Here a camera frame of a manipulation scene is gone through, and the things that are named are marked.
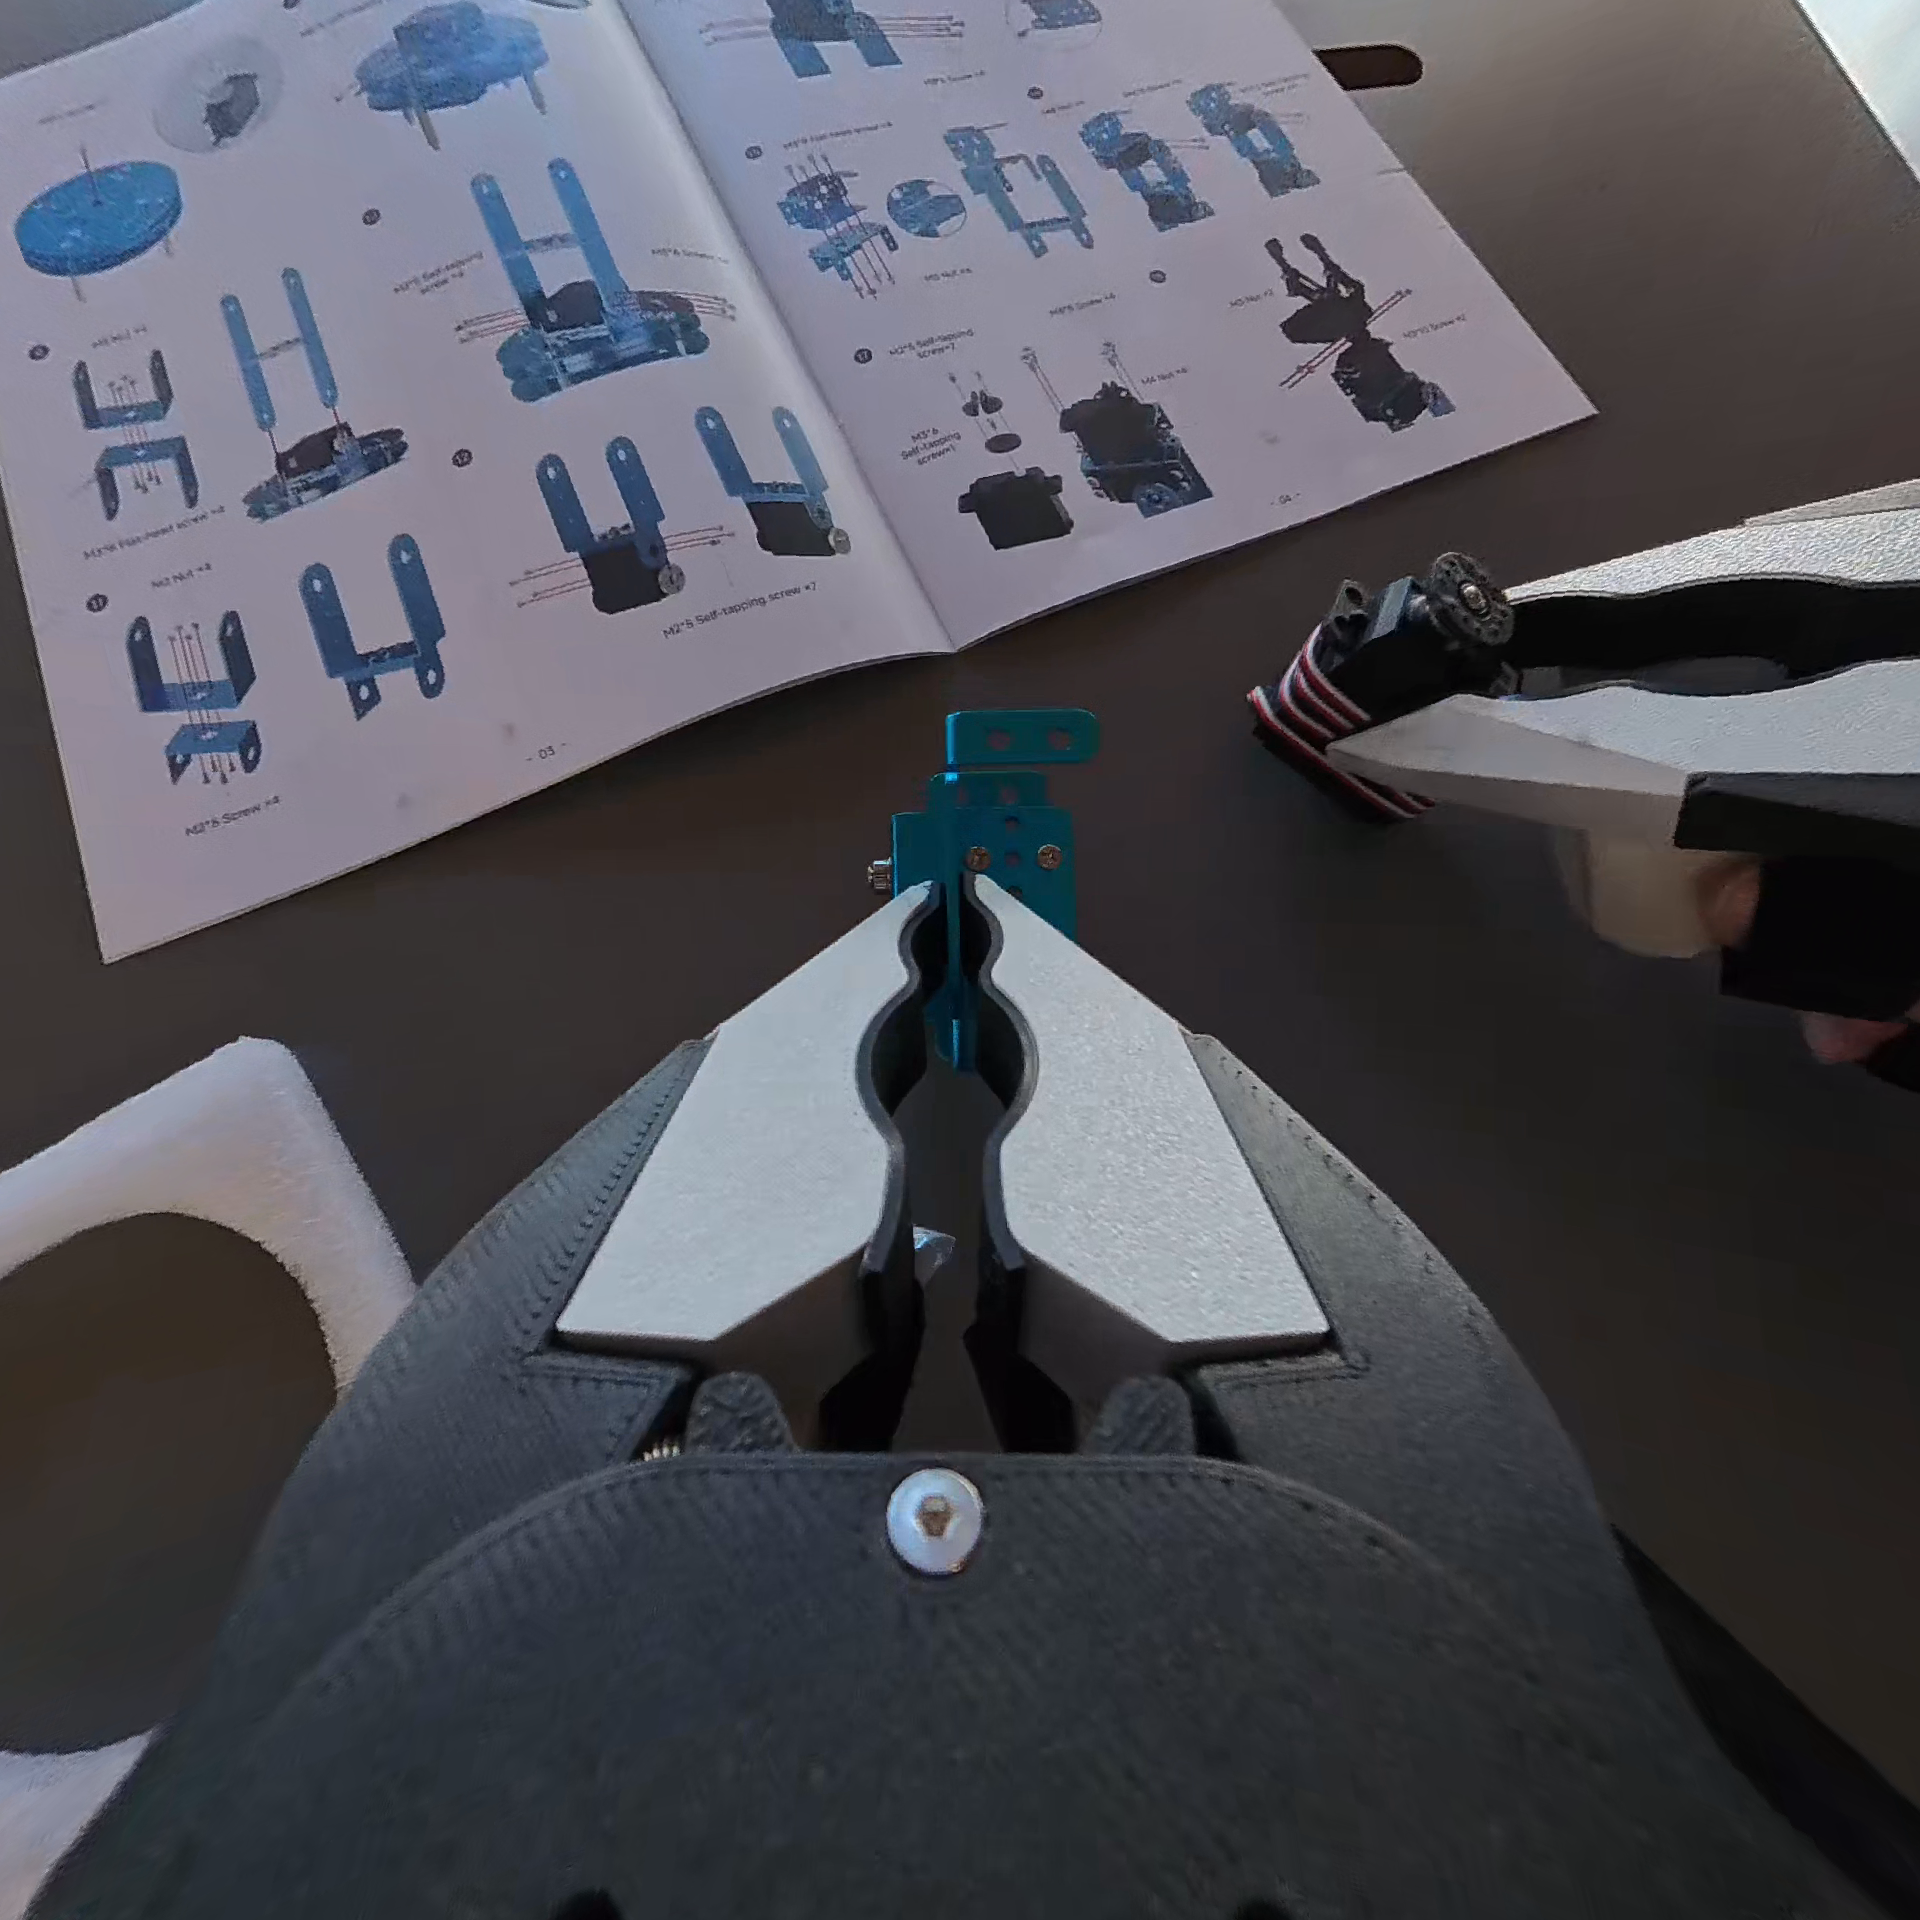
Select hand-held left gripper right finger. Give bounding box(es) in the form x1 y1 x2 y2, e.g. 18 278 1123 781
964 873 1335 1453

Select blue metal bracket assembly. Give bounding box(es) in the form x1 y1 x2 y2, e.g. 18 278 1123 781
867 710 1102 1077

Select white foam square with hole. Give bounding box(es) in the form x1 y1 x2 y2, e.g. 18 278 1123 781
0 1035 423 1849

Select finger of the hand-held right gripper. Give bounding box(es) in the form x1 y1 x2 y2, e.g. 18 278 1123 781
1328 657 1920 854
1499 481 1920 672

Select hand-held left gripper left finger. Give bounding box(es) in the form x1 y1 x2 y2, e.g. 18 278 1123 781
555 883 940 1451

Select black servo with striped cable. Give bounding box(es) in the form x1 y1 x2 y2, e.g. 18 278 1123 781
1246 548 1520 824

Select dark desk with wooden edge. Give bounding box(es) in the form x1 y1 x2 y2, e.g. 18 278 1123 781
0 0 1920 1920

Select open instruction booklet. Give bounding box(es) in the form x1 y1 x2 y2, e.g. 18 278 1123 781
0 0 1601 965

